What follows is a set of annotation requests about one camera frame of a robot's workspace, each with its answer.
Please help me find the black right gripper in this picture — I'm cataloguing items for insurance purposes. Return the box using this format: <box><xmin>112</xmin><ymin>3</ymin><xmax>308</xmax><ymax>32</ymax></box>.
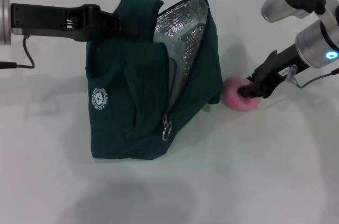
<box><xmin>237</xmin><ymin>43</ymin><xmax>309</xmax><ymax>99</ymax></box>

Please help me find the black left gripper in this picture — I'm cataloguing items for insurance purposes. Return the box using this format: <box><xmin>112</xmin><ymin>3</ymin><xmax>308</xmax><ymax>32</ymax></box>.
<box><xmin>10</xmin><ymin>3</ymin><xmax>103</xmax><ymax>43</ymax></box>

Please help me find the pink peach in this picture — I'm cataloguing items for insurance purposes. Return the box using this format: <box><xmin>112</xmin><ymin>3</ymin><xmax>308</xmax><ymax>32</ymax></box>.
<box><xmin>223</xmin><ymin>76</ymin><xmax>263</xmax><ymax>110</ymax></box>

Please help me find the dark teal insulated lunch bag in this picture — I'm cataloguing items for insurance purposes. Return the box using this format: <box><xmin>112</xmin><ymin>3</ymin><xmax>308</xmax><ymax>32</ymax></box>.
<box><xmin>85</xmin><ymin>0</ymin><xmax>223</xmax><ymax>161</ymax></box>

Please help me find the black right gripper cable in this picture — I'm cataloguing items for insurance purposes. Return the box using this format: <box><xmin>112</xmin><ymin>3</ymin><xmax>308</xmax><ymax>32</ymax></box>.
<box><xmin>288</xmin><ymin>64</ymin><xmax>339</xmax><ymax>88</ymax></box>

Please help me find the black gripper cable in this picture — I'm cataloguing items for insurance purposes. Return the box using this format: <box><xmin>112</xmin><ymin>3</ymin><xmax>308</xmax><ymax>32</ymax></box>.
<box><xmin>0</xmin><ymin>35</ymin><xmax>37</xmax><ymax>70</ymax></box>
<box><xmin>288</xmin><ymin>64</ymin><xmax>339</xmax><ymax>88</ymax></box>

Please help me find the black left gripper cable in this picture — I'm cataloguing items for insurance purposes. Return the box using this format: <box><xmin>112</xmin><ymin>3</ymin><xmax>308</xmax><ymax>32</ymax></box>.
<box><xmin>0</xmin><ymin>35</ymin><xmax>37</xmax><ymax>70</ymax></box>

